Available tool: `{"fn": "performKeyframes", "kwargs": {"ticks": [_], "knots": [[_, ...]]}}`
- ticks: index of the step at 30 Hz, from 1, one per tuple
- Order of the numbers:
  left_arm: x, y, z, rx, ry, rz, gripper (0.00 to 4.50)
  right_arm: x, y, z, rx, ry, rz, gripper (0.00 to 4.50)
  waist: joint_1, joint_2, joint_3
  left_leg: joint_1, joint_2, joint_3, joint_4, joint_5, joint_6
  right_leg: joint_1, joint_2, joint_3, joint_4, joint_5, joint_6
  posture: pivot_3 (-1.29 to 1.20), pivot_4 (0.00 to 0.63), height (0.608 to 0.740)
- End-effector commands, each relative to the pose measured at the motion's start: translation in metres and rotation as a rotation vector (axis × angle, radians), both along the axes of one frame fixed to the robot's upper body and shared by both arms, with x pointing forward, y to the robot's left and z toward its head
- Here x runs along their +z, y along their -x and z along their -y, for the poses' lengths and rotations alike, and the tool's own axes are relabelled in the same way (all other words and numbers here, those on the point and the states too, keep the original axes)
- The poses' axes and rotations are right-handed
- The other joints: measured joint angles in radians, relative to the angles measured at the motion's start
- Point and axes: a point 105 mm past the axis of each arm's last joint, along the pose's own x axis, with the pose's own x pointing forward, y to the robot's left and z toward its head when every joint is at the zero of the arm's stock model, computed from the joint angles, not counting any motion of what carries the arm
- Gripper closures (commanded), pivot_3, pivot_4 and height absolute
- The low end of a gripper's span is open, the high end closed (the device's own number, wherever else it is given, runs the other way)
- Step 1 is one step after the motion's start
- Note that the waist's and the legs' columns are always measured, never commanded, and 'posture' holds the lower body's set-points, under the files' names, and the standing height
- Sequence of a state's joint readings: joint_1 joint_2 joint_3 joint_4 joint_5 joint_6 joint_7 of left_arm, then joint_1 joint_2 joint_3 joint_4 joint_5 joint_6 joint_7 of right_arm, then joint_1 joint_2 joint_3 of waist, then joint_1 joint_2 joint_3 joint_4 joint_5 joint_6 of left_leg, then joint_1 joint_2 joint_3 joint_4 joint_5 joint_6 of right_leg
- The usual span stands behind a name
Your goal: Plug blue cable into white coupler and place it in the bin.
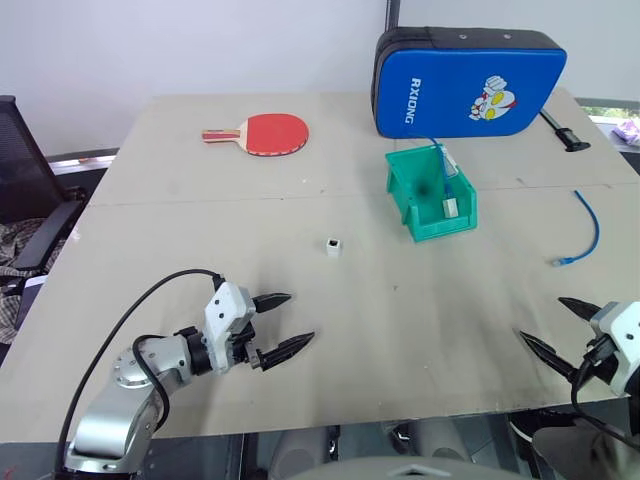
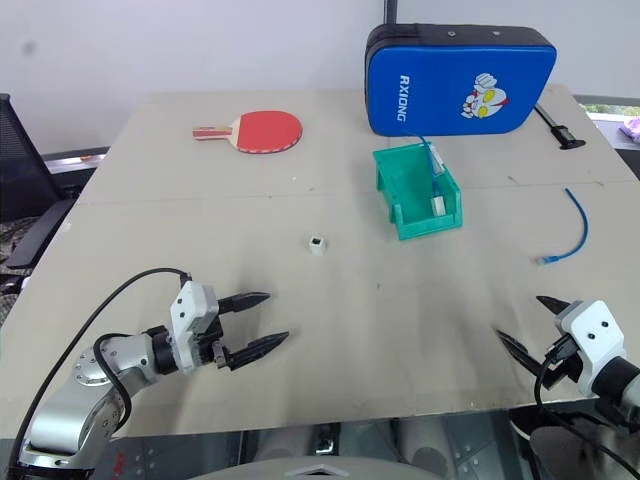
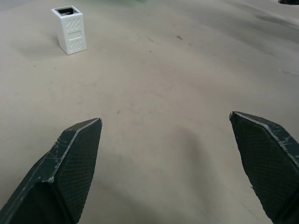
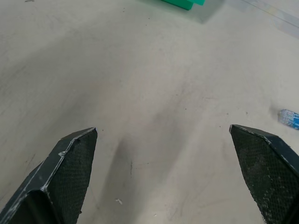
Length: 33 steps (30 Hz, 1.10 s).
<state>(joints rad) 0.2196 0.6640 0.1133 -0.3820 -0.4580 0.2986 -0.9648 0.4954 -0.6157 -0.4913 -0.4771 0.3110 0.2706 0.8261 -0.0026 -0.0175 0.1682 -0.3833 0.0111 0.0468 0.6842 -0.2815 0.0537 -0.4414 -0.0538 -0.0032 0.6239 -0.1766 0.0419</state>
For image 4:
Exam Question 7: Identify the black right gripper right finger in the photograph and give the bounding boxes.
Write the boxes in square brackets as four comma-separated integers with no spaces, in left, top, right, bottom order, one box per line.
[229,124,299,224]

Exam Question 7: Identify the green plastic block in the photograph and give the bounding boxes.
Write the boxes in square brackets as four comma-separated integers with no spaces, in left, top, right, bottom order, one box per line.
[160,0,206,11]

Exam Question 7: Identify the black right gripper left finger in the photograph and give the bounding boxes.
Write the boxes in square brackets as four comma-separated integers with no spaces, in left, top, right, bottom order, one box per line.
[0,127,98,224]

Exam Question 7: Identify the clear RJ45 plug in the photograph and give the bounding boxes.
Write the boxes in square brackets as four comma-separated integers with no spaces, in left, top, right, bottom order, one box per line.
[277,109,299,131]

